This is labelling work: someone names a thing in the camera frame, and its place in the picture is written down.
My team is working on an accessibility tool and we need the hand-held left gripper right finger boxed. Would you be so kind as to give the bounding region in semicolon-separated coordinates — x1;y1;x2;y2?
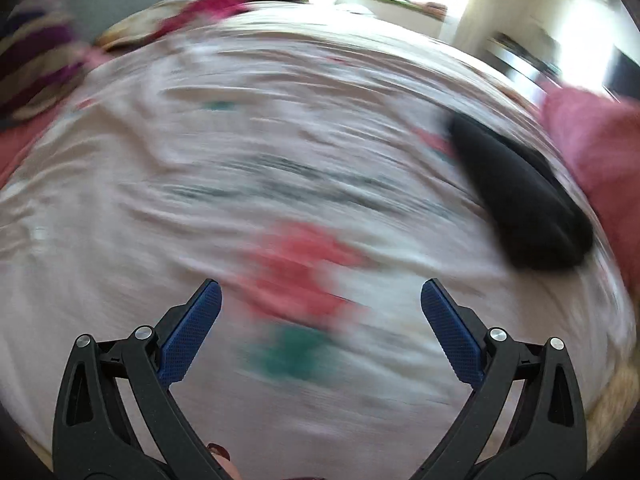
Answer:
421;279;587;480

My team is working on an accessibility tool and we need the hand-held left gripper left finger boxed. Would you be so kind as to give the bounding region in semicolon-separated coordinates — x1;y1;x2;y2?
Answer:
51;279;236;480

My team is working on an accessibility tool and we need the black sweater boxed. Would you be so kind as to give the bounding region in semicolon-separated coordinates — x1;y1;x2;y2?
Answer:
447;112;596;273

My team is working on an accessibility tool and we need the person's left hand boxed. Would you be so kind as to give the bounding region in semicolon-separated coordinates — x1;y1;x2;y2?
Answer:
206;442;242;480

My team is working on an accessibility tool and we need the white printed bedsheet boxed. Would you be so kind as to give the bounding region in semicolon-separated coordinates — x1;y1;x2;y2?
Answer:
0;0;631;466

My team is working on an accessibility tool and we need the cream fluffy rug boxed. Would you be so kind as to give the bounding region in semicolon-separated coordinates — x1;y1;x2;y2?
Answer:
585;360;636;463

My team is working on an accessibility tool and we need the pink blanket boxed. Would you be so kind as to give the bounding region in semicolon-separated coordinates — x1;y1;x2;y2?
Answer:
540;85;640;271

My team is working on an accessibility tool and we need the white dressing table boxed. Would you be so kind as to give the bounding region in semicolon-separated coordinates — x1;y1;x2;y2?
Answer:
485;32;556;81

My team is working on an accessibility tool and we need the black screen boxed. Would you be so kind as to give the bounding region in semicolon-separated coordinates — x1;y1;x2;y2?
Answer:
607;45;640;106

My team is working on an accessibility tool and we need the purple striped pillow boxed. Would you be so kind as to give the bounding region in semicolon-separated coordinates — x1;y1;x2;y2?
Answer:
0;10;88;121

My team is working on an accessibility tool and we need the red floral blanket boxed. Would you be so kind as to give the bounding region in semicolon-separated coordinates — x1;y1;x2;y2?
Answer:
95;0;251;51

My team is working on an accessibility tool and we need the cream curtain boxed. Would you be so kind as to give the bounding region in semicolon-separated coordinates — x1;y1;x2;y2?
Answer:
455;0;551;56

